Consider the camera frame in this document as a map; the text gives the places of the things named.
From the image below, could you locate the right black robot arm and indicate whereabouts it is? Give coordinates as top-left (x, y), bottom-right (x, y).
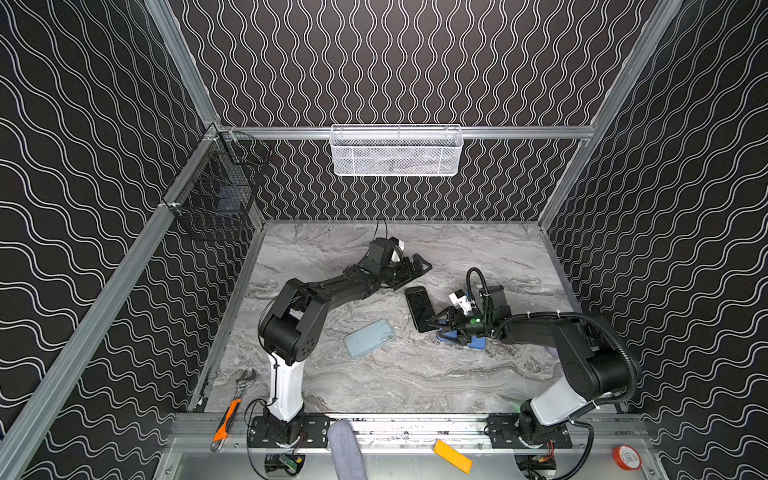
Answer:
top-left (427, 287), bottom-right (641, 429)

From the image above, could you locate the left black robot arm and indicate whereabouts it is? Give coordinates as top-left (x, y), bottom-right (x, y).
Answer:
top-left (259, 237), bottom-right (433, 424)

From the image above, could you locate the black phone case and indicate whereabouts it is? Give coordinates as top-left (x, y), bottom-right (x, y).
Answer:
top-left (404, 286), bottom-right (448, 335)

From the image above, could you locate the yellow block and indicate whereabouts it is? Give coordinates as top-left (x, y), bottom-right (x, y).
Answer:
top-left (433, 440), bottom-right (473, 474)

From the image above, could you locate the black wire basket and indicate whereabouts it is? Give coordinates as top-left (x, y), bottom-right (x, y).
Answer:
top-left (170, 130), bottom-right (275, 243)

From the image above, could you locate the purple grey cloth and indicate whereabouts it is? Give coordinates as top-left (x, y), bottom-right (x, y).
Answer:
top-left (545, 347), bottom-right (561, 362)

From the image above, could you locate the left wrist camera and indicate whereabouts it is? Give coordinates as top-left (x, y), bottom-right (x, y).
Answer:
top-left (390, 237), bottom-right (405, 263)

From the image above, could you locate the red tape roll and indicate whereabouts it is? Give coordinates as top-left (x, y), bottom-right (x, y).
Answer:
top-left (612, 445), bottom-right (642, 471)

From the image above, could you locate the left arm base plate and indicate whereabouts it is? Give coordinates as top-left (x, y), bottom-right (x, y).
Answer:
top-left (247, 411), bottom-right (331, 449)

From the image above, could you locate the blue phone case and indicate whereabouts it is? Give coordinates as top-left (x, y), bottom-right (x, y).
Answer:
top-left (436, 329), bottom-right (486, 350)

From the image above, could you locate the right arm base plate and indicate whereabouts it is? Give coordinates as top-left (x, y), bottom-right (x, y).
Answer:
top-left (483, 413), bottom-right (572, 449)

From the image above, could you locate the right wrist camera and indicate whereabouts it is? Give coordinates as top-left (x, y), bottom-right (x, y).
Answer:
top-left (449, 290), bottom-right (473, 315)

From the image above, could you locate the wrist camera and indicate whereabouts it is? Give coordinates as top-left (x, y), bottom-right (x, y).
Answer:
top-left (449, 290), bottom-right (473, 315)
top-left (390, 237), bottom-right (405, 263)

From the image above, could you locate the orange handled wrench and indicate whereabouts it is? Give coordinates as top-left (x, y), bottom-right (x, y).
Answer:
top-left (210, 368), bottom-right (257, 452)

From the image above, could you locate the light green phone case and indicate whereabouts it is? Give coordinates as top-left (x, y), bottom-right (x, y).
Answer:
top-left (344, 319), bottom-right (395, 360)

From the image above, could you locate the white wire basket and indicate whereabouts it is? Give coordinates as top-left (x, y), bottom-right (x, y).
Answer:
top-left (329, 124), bottom-right (464, 177)

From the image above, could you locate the grey cloth roll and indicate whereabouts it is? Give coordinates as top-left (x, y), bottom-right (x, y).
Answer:
top-left (328, 420), bottom-right (368, 480)

